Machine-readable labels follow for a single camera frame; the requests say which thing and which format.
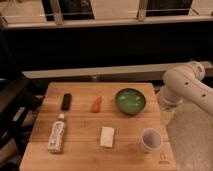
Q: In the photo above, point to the white paper cup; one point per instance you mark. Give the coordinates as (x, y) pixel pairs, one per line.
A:
(150, 140)

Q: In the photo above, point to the green ceramic bowl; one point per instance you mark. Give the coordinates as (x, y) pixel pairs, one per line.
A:
(130, 101)

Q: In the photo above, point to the black rectangular block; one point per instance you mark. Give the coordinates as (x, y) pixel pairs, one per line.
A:
(66, 101)

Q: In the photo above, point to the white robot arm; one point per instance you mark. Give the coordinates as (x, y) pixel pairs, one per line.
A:
(184, 82)

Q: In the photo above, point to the dark chair left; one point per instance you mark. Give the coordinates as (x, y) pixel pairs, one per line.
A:
(16, 101)

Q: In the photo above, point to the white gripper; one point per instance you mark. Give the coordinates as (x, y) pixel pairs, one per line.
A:
(168, 102)

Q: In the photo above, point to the white plastic bottle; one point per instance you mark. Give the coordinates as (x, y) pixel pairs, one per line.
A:
(56, 136)

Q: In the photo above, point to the white rectangular block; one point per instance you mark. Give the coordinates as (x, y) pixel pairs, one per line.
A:
(107, 136)

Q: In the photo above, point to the orange carrot piece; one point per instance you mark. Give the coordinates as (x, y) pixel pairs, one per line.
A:
(96, 105)

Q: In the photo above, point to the light wooden shelf rail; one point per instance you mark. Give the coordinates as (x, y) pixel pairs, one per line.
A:
(144, 72)

